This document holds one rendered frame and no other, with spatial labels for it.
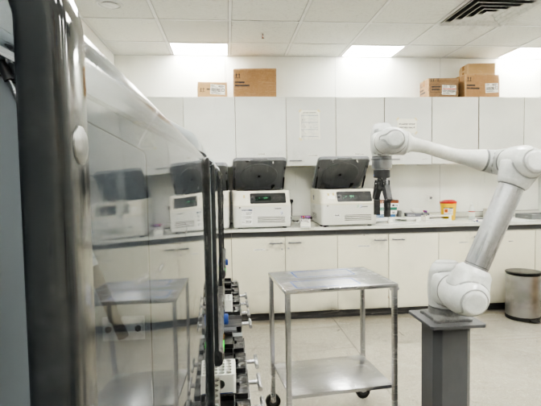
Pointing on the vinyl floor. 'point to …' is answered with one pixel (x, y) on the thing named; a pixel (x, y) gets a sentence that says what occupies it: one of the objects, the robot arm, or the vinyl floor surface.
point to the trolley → (316, 380)
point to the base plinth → (345, 312)
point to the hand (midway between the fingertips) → (382, 213)
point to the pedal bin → (522, 295)
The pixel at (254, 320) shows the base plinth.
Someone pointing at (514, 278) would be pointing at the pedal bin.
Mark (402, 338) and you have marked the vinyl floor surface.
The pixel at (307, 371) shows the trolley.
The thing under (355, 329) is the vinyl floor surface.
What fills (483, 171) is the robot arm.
